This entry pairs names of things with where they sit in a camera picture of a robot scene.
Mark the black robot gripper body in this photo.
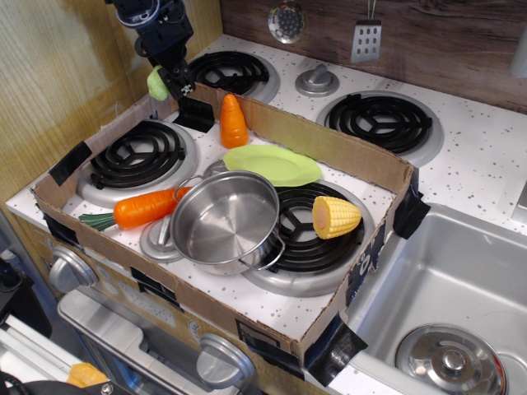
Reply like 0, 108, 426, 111
134, 7, 194, 72

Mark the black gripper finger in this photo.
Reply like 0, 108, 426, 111
158, 63, 196, 100

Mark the green toy broccoli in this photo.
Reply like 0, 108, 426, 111
147, 65, 170, 101

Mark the small steel pot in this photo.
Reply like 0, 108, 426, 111
170, 170, 286, 276

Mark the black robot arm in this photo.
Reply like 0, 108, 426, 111
110, 0, 195, 100

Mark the back left stove burner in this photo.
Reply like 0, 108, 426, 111
189, 51, 280, 104

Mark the stove burner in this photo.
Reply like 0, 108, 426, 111
189, 51, 280, 104
316, 91, 445, 168
242, 180, 375, 298
77, 119, 198, 209

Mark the orange toy carrot tip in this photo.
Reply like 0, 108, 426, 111
220, 94, 249, 149

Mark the front left stove burner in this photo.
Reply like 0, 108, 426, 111
77, 119, 198, 209

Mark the hanging silver strainer ladle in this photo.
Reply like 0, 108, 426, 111
268, 1, 307, 44

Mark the orange toy carrot with leaves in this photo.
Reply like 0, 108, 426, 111
79, 187, 192, 231

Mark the silver back stove knob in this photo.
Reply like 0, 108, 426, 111
295, 64, 340, 97

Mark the silver stove knob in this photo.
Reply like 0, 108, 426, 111
295, 64, 340, 97
140, 215, 183, 264

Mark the green plastic plate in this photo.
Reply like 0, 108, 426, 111
223, 145, 322, 187

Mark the silver front stove knob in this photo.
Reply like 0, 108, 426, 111
140, 215, 183, 264

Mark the hanging silver slotted spatula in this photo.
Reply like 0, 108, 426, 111
351, 1, 382, 63

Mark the yellow toy corn cob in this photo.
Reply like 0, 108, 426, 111
312, 196, 362, 239

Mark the left oven knob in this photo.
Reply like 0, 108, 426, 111
49, 246, 98, 293

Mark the oven knob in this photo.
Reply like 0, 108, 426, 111
196, 333, 255, 389
49, 246, 98, 293

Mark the back right stove burner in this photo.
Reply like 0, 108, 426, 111
316, 91, 445, 168

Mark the front right stove burner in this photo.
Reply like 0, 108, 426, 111
242, 180, 375, 298

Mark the right oven knob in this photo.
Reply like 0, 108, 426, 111
196, 333, 255, 389

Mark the yellow sponge piece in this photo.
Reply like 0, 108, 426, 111
66, 362, 108, 388

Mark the steel sink basin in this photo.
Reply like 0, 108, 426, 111
349, 205, 526, 394

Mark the steel pot lid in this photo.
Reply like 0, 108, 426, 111
394, 324, 508, 394

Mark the silver oven door handle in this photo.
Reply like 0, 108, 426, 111
58, 290, 215, 394

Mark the black cable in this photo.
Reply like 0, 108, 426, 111
0, 372, 30, 395

